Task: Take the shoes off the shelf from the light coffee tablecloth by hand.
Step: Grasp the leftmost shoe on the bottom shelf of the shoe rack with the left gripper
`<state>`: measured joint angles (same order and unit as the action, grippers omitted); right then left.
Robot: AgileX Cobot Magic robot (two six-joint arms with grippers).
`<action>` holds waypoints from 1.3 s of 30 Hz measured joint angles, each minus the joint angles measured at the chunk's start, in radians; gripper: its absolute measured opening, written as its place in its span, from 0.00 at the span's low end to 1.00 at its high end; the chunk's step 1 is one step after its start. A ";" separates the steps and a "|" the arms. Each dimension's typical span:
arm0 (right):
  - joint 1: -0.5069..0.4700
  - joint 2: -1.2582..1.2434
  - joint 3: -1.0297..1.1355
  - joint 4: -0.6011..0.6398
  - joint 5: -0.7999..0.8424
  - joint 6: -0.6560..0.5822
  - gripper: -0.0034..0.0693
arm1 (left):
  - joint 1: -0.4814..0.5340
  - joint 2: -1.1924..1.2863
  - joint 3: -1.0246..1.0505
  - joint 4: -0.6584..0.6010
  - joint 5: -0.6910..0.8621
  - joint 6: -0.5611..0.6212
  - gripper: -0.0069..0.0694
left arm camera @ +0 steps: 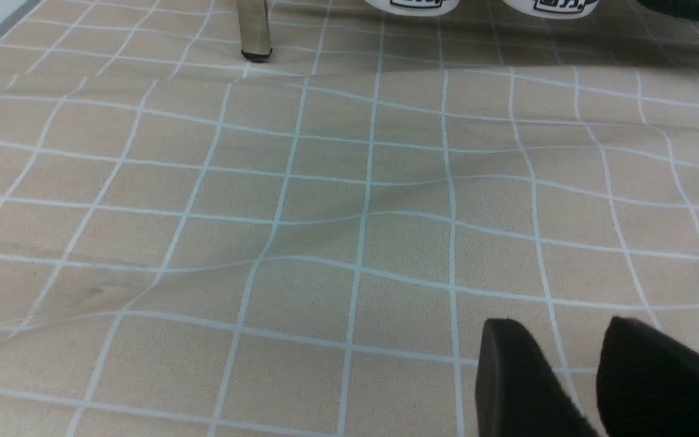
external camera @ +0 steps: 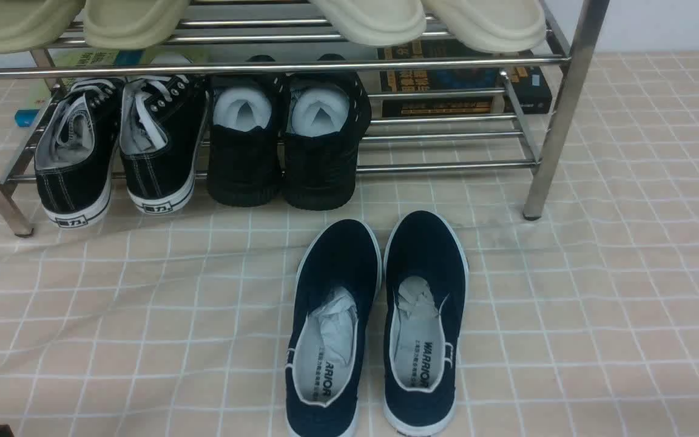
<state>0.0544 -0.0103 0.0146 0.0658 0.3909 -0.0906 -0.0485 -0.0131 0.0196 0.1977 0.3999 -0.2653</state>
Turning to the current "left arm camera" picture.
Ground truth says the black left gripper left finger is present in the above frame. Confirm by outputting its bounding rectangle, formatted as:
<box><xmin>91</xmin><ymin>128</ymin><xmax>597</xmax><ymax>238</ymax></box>
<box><xmin>475</xmin><ymin>319</ymin><xmax>598</xmax><ymax>436</ymax></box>

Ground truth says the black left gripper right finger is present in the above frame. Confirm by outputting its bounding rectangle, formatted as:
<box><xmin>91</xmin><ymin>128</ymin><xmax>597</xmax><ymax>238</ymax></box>
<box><xmin>596</xmin><ymin>316</ymin><xmax>699</xmax><ymax>436</ymax></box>

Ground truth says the black canvas lace-up sneaker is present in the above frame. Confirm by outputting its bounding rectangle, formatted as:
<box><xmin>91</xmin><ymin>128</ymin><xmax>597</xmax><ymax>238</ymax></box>
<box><xmin>364</xmin><ymin>0</ymin><xmax>460</xmax><ymax>17</ymax></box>
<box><xmin>503</xmin><ymin>0</ymin><xmax>599</xmax><ymax>20</ymax></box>

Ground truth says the silver metal shoe rack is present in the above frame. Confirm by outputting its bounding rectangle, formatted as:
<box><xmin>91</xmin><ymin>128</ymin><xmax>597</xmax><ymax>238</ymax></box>
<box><xmin>236</xmin><ymin>0</ymin><xmax>274</xmax><ymax>63</ymax></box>

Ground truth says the beige checkered floor cloth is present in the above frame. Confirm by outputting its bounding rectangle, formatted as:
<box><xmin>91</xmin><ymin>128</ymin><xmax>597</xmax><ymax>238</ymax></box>
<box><xmin>0</xmin><ymin>1</ymin><xmax>699</xmax><ymax>436</ymax></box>

